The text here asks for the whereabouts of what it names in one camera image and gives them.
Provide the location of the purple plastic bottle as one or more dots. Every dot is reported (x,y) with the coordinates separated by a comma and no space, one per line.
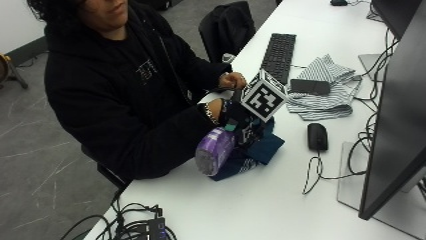
(214,150)

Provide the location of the teal blue cloth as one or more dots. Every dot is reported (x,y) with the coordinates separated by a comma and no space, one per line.
(267,146)

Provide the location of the white cube with black markers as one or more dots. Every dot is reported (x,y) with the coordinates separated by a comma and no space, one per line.
(262,96)

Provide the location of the navy striped cloth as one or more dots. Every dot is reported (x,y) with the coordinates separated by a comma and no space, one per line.
(237,168)

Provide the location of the black keyboard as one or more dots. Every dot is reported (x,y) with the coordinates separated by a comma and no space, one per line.
(278,56)

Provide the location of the black computer mouse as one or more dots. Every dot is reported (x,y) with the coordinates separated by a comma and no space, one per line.
(338,2)
(316,136)

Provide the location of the black jacket on chair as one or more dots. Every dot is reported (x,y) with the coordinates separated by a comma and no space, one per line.
(226,28)

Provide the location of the black phone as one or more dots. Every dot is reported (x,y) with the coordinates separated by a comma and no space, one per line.
(310,87)

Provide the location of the grey white striped cloth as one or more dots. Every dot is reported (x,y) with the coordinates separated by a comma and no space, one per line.
(327,105)

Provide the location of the silver monitor stand base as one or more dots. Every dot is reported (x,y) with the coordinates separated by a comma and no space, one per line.
(350,186)
(371,63)

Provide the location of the person in black hoodie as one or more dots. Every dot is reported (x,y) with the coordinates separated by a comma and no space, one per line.
(110,83)

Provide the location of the black office chair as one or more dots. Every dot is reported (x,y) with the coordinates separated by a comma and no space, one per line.
(110,175)

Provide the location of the large black monitor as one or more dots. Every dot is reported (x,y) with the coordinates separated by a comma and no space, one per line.
(399,133)

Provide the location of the black hub box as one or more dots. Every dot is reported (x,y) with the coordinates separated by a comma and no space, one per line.
(155,228)

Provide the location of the black floor stand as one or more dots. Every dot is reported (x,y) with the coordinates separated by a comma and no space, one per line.
(16,76)

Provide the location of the brown wooden instrument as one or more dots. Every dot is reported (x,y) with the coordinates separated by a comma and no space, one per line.
(2,68)

